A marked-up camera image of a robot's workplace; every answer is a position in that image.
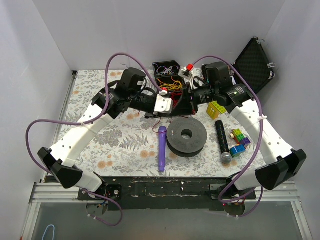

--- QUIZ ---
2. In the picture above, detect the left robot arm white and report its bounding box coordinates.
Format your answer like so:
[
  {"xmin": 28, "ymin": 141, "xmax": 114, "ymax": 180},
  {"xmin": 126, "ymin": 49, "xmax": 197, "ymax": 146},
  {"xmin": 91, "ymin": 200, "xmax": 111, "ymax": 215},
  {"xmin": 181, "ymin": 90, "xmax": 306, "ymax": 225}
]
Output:
[{"xmin": 38, "ymin": 67, "xmax": 173, "ymax": 200}]

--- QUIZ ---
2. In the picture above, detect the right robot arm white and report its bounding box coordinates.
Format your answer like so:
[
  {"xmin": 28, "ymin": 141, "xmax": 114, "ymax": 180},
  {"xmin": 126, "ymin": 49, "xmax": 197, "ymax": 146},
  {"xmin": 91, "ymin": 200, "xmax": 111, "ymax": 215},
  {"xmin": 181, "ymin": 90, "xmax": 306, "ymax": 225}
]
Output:
[{"xmin": 173, "ymin": 62, "xmax": 307, "ymax": 199}]

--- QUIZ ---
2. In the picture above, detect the floral patterned table mat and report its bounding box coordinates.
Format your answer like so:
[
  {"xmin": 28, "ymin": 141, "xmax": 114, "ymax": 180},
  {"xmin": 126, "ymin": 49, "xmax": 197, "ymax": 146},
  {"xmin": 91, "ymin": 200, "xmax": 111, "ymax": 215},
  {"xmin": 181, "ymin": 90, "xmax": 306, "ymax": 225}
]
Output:
[{"xmin": 64, "ymin": 70, "xmax": 256, "ymax": 177}]

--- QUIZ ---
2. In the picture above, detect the colourful brick toy train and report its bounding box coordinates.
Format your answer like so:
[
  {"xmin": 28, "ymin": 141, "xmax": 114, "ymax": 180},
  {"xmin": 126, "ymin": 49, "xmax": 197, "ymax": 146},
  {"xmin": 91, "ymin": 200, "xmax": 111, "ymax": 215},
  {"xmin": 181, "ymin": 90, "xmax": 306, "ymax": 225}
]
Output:
[{"xmin": 229, "ymin": 128, "xmax": 251, "ymax": 148}]

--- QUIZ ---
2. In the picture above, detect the black glitter microphone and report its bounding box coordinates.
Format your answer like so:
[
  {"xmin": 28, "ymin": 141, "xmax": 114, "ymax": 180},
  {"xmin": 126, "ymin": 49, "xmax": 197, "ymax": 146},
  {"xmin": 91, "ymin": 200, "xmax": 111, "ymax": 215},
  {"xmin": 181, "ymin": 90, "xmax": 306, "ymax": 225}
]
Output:
[{"xmin": 215, "ymin": 120, "xmax": 232, "ymax": 164}]

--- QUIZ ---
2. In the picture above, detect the blue green brick block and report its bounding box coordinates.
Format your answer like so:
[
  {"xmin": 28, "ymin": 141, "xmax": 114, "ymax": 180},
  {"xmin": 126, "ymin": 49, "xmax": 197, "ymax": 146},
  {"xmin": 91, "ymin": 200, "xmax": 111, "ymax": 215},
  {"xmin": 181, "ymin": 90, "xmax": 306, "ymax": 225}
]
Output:
[{"xmin": 229, "ymin": 145, "xmax": 246, "ymax": 158}]

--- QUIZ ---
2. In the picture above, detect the black poker chip case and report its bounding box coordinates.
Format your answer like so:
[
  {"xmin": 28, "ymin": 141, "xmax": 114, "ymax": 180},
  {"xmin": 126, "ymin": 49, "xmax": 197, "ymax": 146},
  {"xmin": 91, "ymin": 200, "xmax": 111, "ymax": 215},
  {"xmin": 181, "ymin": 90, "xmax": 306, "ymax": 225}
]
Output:
[{"xmin": 201, "ymin": 36, "xmax": 276, "ymax": 96}]

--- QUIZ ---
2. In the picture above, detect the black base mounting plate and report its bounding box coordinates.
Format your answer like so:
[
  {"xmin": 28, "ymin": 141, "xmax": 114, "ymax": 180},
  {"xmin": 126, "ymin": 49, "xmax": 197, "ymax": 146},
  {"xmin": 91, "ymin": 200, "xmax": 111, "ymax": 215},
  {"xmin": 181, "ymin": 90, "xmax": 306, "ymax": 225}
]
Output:
[{"xmin": 77, "ymin": 176, "xmax": 257, "ymax": 212}]

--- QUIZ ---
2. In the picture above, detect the red wire bundle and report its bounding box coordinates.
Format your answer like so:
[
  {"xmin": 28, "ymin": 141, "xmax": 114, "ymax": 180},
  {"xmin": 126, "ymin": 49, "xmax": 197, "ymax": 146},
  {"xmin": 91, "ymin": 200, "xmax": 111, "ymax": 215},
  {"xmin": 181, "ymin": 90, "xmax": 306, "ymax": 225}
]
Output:
[{"xmin": 169, "ymin": 91, "xmax": 185, "ymax": 106}]

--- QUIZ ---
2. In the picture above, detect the yellow wire bundle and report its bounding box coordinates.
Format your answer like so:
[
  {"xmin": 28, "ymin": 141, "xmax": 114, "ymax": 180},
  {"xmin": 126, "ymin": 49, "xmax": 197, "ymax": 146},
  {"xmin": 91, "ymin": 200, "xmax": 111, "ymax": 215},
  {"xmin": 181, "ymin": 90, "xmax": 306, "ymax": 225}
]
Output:
[{"xmin": 159, "ymin": 81, "xmax": 183, "ymax": 93}]

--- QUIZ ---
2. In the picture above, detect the grey perforated cable spool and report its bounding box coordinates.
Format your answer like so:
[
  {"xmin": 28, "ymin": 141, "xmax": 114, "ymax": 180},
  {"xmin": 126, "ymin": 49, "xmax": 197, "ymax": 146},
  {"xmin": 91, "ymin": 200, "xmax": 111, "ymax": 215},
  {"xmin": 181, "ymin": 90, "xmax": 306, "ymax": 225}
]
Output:
[{"xmin": 166, "ymin": 117, "xmax": 208, "ymax": 158}]

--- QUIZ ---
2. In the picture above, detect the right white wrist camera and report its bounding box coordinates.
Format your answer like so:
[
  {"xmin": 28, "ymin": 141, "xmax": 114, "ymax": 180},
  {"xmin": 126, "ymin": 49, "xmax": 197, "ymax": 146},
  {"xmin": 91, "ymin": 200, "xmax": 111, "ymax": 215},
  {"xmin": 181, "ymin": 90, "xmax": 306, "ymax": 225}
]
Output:
[{"xmin": 178, "ymin": 64, "xmax": 194, "ymax": 89}]

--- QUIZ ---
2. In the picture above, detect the black compartment cable box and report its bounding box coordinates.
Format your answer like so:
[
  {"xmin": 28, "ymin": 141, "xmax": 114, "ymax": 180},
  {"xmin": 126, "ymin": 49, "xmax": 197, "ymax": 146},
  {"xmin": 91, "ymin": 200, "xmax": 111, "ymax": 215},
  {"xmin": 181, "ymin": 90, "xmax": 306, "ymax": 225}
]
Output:
[{"xmin": 151, "ymin": 59, "xmax": 195, "ymax": 118}]

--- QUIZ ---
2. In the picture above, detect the white purple wire bundle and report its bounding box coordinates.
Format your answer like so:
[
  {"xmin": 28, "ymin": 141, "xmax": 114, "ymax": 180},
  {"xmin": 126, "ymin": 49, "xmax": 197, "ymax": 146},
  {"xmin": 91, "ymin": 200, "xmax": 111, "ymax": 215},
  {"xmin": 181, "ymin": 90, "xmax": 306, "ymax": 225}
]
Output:
[{"xmin": 156, "ymin": 64, "xmax": 180, "ymax": 77}]

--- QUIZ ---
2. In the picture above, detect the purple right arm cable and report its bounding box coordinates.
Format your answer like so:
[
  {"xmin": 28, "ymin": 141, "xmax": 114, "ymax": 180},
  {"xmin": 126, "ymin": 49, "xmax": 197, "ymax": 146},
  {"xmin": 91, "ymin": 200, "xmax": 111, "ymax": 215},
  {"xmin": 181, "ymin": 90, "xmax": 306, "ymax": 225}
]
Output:
[{"xmin": 192, "ymin": 55, "xmax": 265, "ymax": 218}]

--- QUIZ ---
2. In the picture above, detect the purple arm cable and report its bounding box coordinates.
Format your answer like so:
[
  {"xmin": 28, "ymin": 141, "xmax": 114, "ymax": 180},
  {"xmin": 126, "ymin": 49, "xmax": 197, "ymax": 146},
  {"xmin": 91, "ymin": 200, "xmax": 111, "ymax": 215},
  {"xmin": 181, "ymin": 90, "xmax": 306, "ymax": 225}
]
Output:
[
  {"xmin": 25, "ymin": 52, "xmax": 163, "ymax": 227},
  {"xmin": 192, "ymin": 55, "xmax": 265, "ymax": 218}
]

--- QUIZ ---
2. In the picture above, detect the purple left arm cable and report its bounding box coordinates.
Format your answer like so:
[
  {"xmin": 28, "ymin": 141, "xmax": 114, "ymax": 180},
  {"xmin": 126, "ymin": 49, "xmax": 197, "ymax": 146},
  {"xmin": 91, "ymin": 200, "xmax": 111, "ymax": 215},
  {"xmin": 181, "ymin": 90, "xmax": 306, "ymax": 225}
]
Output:
[{"xmin": 25, "ymin": 52, "xmax": 163, "ymax": 227}]

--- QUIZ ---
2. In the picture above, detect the blue loop cord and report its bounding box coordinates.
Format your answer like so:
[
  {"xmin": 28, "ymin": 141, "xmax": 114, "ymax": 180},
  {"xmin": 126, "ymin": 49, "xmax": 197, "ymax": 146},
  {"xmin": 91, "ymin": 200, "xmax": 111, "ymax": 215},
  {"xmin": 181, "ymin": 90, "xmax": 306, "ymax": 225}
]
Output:
[{"xmin": 41, "ymin": 224, "xmax": 57, "ymax": 240}]

